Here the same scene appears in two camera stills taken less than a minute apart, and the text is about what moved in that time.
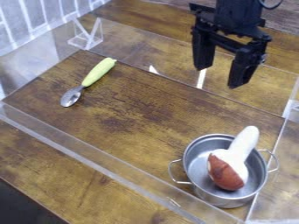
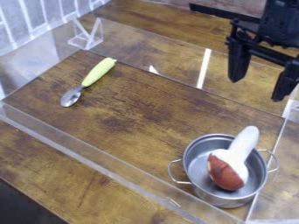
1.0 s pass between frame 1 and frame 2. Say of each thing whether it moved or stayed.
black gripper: moved
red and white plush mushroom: stayed
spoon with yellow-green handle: stayed
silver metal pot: stayed
